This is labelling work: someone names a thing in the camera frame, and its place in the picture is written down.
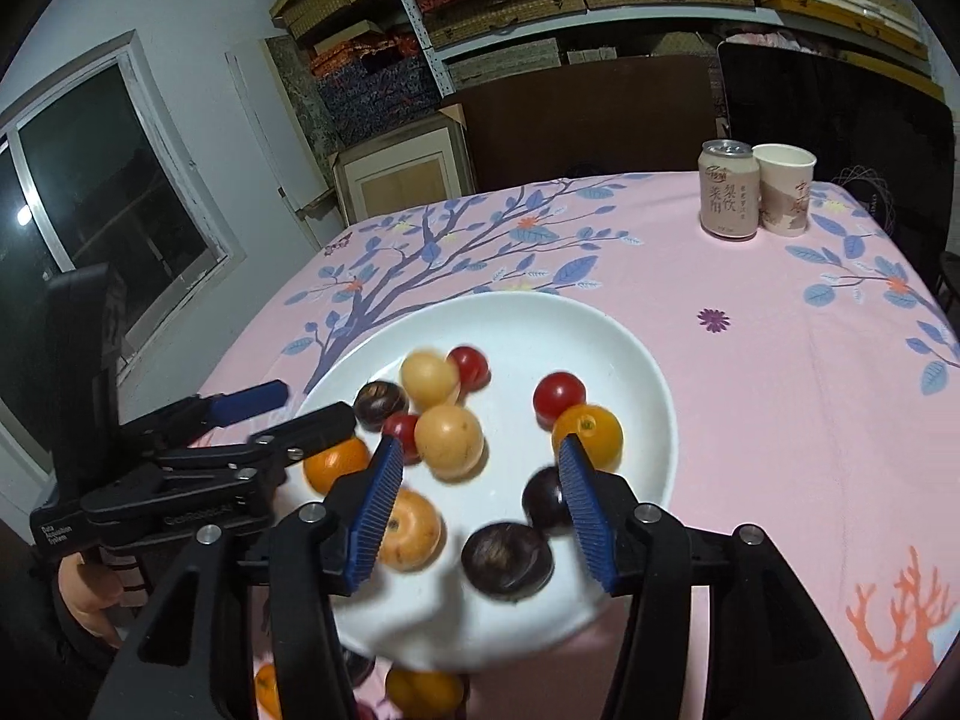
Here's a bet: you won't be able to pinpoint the grey mottled board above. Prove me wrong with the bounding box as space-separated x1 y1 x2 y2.
266 37 338 158

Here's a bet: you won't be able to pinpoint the yellow apple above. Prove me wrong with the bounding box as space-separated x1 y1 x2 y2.
400 349 460 410
375 489 442 572
414 405 485 481

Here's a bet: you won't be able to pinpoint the large orange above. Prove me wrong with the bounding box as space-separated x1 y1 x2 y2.
303 436 372 494

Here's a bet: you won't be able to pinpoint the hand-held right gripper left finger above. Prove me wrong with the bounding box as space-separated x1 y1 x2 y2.
90 435 406 720

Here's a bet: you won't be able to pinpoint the printed paper cup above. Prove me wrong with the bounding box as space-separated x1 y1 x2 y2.
752 143 817 238

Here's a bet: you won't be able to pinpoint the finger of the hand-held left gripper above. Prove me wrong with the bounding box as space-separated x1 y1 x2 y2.
122 381 290 452
160 401 358 470

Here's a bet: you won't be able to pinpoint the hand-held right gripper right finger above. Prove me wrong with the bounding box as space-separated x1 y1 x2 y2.
556 433 875 720

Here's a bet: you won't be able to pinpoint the white oval plate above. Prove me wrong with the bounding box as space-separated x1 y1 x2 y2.
289 291 680 672

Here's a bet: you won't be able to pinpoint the person's left hand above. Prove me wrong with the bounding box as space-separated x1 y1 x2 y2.
60 551 143 650

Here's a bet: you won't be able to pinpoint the dark purple plum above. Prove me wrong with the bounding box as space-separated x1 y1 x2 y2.
521 466 575 533

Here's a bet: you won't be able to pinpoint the beige framed cardboard box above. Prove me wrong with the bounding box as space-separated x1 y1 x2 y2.
326 116 473 226

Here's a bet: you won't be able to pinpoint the small orange tangerine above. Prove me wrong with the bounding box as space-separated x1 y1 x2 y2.
385 666 466 720

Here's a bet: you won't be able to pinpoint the beige drink can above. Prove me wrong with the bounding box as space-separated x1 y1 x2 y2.
697 139 761 241

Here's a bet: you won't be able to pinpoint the white framed sliding window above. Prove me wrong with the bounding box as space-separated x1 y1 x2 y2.
0 30 248 466

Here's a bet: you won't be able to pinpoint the stack of yellow flat boxes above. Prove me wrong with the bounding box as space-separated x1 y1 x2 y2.
759 0 931 62

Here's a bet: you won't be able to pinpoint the woven tan box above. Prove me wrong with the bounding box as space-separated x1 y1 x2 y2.
448 37 563 87

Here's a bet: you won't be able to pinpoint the white leaning boards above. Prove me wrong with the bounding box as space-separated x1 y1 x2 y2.
225 37 331 241

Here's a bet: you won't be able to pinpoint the stack of blue patterned boxes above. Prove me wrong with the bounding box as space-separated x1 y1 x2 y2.
311 30 443 147

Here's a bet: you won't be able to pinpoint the white metal shelving rack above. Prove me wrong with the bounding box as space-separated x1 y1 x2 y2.
371 0 946 91

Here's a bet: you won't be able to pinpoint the red tomato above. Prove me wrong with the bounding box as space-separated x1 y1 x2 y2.
448 346 491 393
533 371 587 425
381 412 422 464

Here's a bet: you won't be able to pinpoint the pink deer printed tablecloth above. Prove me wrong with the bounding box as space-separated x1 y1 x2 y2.
202 171 960 720

